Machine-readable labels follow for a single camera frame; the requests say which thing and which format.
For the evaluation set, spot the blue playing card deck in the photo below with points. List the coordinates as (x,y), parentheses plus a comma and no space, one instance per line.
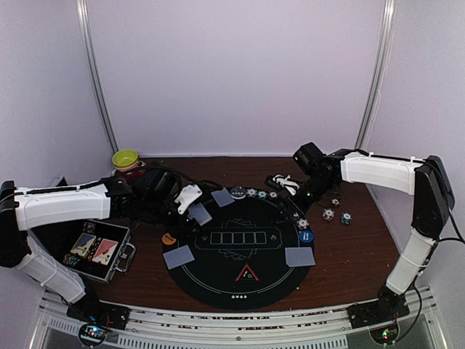
(199,213)

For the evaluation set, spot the blue card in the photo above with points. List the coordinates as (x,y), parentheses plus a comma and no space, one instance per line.
(178,257)
(222,197)
(299,257)

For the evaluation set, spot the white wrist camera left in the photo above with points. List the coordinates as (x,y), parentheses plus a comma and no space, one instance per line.
(188,195)

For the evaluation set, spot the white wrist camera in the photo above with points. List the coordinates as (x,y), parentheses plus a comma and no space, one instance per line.
(281,182)
(188,195)

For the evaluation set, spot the aluminium front rail frame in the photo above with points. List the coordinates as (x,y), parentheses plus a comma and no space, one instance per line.
(328,327)

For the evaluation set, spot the orange round blind button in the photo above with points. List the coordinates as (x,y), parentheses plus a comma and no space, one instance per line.
(168,240)

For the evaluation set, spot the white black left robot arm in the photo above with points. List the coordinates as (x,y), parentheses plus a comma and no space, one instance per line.
(30,218)

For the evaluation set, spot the blue card box in case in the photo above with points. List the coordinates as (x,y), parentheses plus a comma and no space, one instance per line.
(82,246)

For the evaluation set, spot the clear round dealer button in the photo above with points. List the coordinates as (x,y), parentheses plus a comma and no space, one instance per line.
(238,192)

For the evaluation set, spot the round black poker mat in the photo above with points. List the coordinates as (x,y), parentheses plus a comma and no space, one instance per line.
(248,231)

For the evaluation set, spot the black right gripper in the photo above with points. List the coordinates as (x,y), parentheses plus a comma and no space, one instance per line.
(298,207)

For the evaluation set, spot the green poker chip stack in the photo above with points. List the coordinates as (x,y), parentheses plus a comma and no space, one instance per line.
(346,218)

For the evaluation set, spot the blue white poker chip stack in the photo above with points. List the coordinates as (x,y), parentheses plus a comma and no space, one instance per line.
(328,214)

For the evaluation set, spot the blue round blind button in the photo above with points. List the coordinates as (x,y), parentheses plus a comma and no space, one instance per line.
(306,236)

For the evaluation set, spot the red card box in case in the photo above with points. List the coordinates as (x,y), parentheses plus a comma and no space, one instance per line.
(105,252)

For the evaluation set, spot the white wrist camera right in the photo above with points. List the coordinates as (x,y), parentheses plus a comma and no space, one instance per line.
(281,182)

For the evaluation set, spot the aluminium poker case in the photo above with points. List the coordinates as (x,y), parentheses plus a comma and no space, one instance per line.
(96,249)

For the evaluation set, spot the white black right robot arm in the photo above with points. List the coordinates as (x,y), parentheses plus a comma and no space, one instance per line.
(421,216)

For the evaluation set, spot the green bowl on red saucer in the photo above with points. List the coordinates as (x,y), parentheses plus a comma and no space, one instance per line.
(126,160)

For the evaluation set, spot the red black triangle marker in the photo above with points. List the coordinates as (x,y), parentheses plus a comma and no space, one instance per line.
(247,274)

